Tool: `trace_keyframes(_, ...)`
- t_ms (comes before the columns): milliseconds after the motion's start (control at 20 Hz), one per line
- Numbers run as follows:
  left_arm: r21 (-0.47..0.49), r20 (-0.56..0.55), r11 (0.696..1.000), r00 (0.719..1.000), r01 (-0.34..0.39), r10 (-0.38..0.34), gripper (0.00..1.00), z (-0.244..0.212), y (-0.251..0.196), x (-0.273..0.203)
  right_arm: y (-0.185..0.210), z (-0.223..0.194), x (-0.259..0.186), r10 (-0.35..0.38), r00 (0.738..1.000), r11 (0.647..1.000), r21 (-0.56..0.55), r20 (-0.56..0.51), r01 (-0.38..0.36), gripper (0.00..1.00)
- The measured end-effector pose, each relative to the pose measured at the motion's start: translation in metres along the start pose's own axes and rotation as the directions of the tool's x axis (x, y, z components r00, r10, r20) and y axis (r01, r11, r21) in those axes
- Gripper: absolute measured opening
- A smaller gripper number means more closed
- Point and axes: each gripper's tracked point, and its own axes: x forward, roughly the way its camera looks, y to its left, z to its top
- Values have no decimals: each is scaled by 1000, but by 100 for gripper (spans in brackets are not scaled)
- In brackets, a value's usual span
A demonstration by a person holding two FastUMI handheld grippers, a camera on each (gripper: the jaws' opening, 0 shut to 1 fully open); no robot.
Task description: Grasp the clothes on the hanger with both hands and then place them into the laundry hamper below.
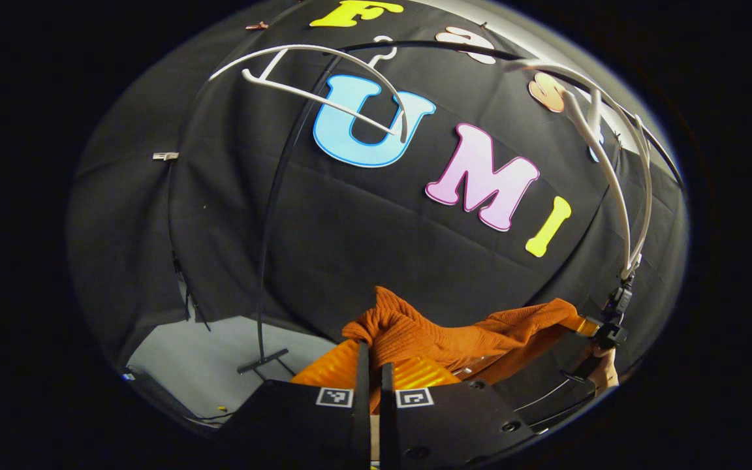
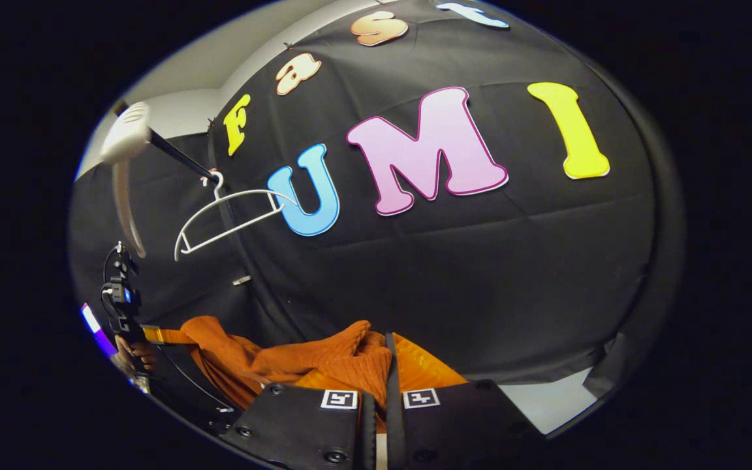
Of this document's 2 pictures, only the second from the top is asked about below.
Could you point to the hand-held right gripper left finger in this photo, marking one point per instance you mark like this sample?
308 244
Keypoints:
297 424

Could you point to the silver clip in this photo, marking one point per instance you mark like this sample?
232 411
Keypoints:
242 280

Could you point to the black clothes rail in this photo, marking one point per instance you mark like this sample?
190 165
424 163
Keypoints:
180 153

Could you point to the glowing purple screen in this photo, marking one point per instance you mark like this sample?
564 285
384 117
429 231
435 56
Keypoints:
92 320

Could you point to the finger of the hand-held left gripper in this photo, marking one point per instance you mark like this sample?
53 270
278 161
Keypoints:
183 385

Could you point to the black backdrop cloth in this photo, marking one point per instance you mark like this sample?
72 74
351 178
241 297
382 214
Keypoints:
480 274

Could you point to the thin white clothes hanger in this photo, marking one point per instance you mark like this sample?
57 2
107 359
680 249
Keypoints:
252 190

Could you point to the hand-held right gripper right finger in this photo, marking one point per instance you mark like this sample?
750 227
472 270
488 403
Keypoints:
454 431

